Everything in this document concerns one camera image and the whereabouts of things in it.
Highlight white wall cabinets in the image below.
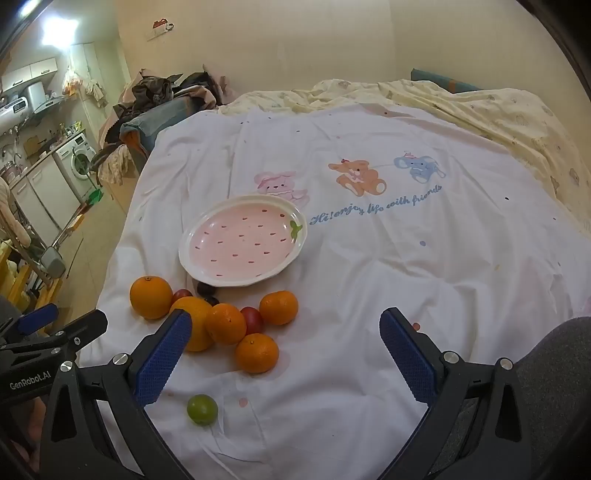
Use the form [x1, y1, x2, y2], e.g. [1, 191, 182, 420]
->
[0, 58, 59, 94]

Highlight small tangerine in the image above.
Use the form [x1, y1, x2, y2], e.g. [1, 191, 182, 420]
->
[235, 333, 280, 374]
[259, 291, 299, 326]
[205, 303, 247, 346]

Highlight large orange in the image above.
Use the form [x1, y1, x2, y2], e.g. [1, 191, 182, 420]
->
[171, 296, 215, 352]
[130, 275, 174, 320]

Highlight floral cloth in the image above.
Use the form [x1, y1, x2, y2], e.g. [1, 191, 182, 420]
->
[92, 141, 141, 186]

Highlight person's grey trouser leg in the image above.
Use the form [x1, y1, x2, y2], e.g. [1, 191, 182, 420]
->
[515, 316, 591, 480]

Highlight white water heater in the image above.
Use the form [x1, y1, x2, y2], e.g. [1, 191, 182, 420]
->
[0, 82, 47, 136]

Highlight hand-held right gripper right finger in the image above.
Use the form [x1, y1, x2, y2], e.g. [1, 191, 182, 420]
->
[376, 307, 539, 480]

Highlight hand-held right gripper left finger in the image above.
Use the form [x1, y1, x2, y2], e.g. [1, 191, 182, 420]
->
[39, 309, 195, 480]

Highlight white washing machine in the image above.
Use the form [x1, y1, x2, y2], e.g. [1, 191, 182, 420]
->
[54, 133, 100, 200]

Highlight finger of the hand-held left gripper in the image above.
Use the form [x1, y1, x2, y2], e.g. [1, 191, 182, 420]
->
[28, 309, 108, 365]
[0, 303, 60, 344]

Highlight white animal-print bedsheet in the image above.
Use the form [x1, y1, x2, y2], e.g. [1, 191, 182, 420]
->
[76, 99, 591, 480]

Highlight yellow wooden frame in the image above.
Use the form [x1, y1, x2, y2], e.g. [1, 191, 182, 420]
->
[0, 240, 62, 308]

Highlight pale yellow quilt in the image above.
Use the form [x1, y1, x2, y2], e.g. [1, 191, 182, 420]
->
[217, 78, 591, 222]

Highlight grey-blue cushion with orange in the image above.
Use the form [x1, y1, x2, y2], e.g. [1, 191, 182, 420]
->
[119, 99, 206, 155]

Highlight pink strawberry-print plate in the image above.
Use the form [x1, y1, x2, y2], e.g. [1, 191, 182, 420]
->
[178, 195, 308, 287]

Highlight blue pillow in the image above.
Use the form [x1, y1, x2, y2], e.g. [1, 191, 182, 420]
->
[411, 68, 483, 93]

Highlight pile of dark clothes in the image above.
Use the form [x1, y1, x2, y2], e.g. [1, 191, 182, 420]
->
[113, 65, 241, 121]

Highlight grey long-handled dustpan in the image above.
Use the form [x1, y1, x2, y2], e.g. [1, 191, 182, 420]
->
[41, 203, 93, 278]

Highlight white kitchen base cabinet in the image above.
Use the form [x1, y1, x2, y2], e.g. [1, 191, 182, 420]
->
[9, 157, 83, 241]

